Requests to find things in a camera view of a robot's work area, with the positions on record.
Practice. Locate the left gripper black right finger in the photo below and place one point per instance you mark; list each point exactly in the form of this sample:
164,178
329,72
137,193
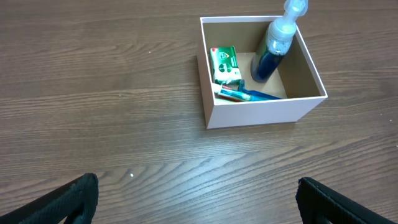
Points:
318,203

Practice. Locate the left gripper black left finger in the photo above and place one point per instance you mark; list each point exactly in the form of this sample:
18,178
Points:
74,202

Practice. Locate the green toothbrush with cap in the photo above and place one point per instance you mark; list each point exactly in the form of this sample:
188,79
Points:
224,100

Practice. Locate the green soap bar package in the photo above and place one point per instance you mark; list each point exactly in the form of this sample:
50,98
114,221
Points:
224,66

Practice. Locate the clear pump dispenser bottle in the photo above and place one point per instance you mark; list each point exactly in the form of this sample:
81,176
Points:
277,41

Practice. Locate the pink open cardboard box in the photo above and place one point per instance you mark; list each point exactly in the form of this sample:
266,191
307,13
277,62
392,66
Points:
296,83

